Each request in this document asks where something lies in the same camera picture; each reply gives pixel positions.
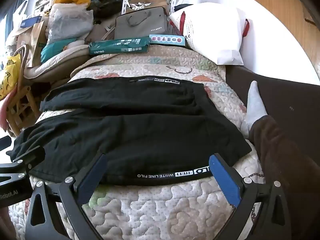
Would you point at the quilted patterned blanket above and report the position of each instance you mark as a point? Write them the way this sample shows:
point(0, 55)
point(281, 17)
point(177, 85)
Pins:
point(155, 210)

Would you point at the dark green bag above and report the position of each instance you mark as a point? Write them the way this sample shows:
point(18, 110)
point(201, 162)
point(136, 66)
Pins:
point(106, 3)

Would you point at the grey flat box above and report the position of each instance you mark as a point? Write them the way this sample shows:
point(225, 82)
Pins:
point(142, 25)

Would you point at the brown paper bag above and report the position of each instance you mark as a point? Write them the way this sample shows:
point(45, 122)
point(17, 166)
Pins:
point(36, 42)

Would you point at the white tote bag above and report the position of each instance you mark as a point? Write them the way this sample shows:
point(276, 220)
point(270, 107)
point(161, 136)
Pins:
point(21, 12)

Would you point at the dark brown bed board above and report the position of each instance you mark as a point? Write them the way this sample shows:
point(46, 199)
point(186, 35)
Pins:
point(287, 97)

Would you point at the beige cushion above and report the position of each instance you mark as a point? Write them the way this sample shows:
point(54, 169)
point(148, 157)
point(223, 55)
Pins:
point(50, 66)

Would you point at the teal cardboard box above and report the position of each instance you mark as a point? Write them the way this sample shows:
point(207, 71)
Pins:
point(117, 45)

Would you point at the white sheet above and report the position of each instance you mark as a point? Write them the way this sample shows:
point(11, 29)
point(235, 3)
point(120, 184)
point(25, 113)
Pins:
point(270, 42)

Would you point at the black pants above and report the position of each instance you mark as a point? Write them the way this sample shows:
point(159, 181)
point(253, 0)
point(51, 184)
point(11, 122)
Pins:
point(140, 130)

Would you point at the yellow printed plastic bag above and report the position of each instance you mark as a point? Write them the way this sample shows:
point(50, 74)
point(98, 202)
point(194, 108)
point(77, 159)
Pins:
point(8, 75)

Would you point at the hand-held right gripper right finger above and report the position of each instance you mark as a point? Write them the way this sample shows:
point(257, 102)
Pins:
point(225, 180)

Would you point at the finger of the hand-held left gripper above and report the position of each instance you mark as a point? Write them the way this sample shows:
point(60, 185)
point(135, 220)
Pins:
point(4, 143)
point(31, 156)

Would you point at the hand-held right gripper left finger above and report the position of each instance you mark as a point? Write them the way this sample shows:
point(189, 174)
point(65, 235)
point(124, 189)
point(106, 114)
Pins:
point(91, 180)

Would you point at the person's brown trouser leg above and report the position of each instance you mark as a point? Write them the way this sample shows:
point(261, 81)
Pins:
point(282, 160)

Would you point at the brown cardboard box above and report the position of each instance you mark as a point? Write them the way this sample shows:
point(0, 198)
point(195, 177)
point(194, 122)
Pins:
point(150, 1)

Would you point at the teal soft packet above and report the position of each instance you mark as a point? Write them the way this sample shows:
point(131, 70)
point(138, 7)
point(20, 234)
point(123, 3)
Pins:
point(56, 48)

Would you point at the light blue box with shapes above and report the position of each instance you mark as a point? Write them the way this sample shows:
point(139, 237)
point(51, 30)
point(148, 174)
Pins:
point(167, 40)

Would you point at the person's grey socked foot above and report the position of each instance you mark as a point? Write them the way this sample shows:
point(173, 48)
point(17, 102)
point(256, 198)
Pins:
point(255, 105)

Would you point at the clear bag of grey cloth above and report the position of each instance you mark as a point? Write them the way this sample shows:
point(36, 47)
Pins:
point(68, 23)

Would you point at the wooden chair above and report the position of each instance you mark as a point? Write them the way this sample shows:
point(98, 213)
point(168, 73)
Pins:
point(22, 110)

